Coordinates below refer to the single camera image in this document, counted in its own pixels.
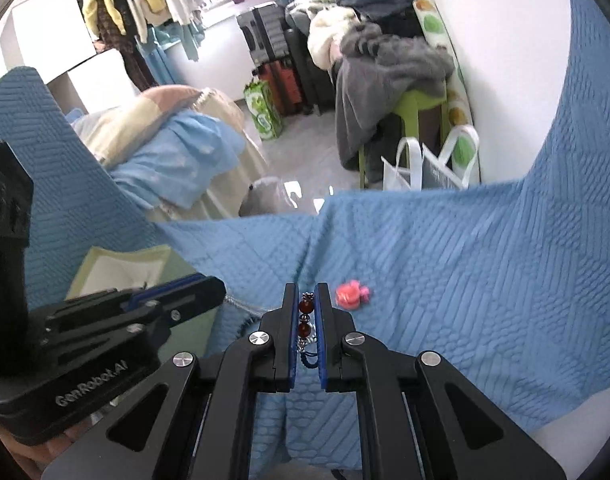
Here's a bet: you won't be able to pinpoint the pink hat hair clip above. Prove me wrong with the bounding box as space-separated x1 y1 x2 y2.
335 280 370 311

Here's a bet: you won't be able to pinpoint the left hand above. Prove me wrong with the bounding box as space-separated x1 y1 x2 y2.
0 417 92 480

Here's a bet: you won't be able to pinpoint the green open cardboard box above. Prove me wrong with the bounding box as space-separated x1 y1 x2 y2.
66 245 217 362

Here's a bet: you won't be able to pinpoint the light blue bed sheet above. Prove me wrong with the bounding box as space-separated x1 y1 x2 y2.
66 110 245 210

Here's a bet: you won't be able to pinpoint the beige pink pillow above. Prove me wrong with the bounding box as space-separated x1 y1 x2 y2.
72 84 201 170

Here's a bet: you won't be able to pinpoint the blue textured chair cover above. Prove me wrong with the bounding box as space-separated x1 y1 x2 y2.
0 0 610 475

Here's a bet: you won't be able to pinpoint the white tote bag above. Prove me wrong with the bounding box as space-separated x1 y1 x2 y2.
381 125 480 192

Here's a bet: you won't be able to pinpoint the red suitcase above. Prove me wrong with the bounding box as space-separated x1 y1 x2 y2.
256 56 304 116

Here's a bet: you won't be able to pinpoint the white cabinet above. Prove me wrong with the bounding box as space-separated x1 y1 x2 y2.
0 0 139 114

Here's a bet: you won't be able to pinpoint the hanging clothes on rack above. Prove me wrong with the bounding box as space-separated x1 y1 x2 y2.
79 0 266 91

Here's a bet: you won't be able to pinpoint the green dotted rolled mat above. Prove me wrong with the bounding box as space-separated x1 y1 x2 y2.
412 0 483 187

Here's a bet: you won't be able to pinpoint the green plastic stool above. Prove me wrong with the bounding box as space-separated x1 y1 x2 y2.
352 84 449 190

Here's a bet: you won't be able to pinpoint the grey fleece blanket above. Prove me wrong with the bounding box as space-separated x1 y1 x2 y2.
335 23 455 171

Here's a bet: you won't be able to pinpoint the pile of clothes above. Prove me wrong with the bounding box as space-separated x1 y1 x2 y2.
285 0 422 70

